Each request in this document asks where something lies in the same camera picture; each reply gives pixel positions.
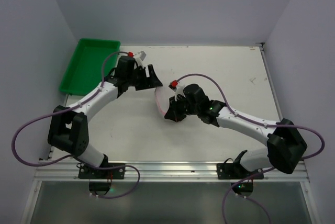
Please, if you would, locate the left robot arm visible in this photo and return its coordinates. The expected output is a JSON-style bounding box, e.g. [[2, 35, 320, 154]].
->
[[48, 51, 162, 170]]

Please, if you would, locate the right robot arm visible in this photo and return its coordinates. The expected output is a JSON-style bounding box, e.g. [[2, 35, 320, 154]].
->
[[164, 82, 307, 176]]

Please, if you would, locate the green plastic tray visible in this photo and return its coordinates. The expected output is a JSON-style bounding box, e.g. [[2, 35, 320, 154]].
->
[[59, 38, 121, 96]]

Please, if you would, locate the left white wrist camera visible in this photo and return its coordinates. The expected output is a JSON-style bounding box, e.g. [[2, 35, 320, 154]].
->
[[127, 51, 147, 68]]

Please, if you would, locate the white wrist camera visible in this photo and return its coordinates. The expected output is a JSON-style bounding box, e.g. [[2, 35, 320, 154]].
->
[[169, 80, 185, 101], [127, 51, 147, 68]]

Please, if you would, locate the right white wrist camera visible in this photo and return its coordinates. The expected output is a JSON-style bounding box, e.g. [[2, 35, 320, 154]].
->
[[169, 80, 185, 101]]

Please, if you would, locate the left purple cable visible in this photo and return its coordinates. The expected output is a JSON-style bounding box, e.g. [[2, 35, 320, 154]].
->
[[12, 51, 141, 199]]

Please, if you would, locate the purple cable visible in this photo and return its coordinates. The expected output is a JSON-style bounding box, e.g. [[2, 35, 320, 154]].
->
[[176, 73, 327, 224], [12, 51, 141, 199]]

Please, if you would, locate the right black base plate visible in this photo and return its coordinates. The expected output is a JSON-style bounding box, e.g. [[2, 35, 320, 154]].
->
[[216, 157, 264, 180]]

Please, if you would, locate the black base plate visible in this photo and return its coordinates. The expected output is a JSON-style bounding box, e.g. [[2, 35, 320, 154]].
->
[[216, 157, 264, 180], [76, 163, 126, 180]]

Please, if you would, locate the aluminium right side rail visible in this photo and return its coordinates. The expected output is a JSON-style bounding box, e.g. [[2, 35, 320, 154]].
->
[[258, 42, 296, 161]]

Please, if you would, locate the aluminium rail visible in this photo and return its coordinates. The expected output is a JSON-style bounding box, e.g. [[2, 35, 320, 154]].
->
[[258, 42, 296, 161], [33, 159, 309, 182]]

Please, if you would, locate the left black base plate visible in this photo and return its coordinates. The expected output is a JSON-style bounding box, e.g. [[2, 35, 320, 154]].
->
[[76, 163, 126, 180]]

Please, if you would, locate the aluminium front rail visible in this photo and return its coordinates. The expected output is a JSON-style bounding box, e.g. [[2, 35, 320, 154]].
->
[[33, 159, 309, 182]]

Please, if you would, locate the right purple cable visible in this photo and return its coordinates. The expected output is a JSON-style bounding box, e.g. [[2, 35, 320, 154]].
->
[[176, 73, 327, 224]]

